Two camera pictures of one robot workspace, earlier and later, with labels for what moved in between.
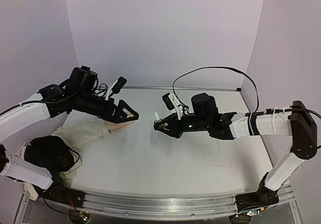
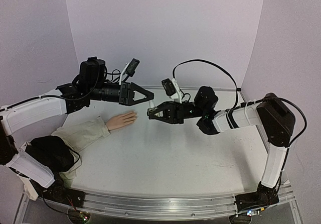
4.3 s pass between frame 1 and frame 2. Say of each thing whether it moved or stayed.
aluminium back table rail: stayed
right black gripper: moved
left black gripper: moved
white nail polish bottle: moved
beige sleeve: stayed
